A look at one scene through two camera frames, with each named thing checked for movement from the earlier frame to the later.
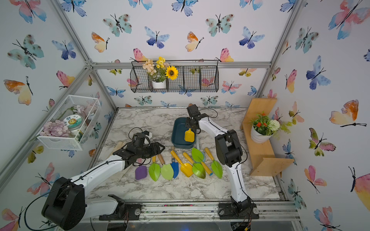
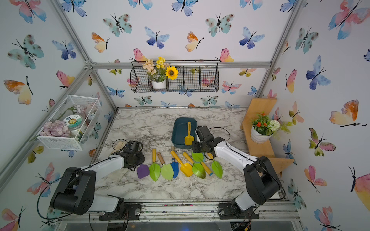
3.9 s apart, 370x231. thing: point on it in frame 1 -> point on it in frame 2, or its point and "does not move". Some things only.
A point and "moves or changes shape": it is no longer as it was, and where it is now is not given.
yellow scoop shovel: (186, 169) does not move
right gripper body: (188, 122) -> (198, 147)
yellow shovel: (189, 135) moves or changes shape
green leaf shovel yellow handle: (154, 170) does not move
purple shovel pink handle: (141, 171) does not move
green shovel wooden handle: (166, 170) does not move
